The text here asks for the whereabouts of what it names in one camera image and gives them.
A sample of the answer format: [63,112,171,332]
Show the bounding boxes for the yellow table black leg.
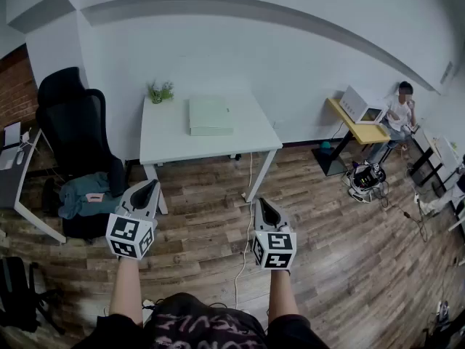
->
[311,97,392,177]

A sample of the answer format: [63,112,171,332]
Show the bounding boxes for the person's left forearm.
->
[108,255,145,327]

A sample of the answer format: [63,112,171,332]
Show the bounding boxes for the white square table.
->
[139,87,284,216]

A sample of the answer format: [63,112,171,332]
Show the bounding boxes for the black office chair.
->
[35,66,129,246]

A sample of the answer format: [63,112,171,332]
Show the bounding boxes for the white desk black frame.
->
[409,127,465,232]

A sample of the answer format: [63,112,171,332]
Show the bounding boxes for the black floor cable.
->
[377,185,433,244]

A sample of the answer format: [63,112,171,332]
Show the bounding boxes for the pale green object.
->
[188,97,234,137]

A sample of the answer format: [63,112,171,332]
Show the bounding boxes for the small green potted plant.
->
[145,79,175,105]

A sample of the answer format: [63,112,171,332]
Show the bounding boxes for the person's right forearm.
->
[266,267,301,327]

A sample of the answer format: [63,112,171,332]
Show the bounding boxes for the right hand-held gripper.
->
[251,197,297,270]

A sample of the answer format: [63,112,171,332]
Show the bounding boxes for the blue-grey clothing bundle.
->
[58,172,124,220]

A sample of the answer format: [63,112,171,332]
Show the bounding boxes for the person's black printed shirt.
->
[70,292,322,349]

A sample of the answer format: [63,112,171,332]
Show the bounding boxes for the black backpack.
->
[0,255,67,336]

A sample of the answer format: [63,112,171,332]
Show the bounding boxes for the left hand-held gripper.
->
[105,179,163,261]

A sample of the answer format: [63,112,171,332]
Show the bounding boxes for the dark grey desk white legs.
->
[0,127,68,245]

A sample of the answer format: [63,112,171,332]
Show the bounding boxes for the white box appliance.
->
[338,84,388,125]

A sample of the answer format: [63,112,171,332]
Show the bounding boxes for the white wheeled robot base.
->
[343,160,389,204]

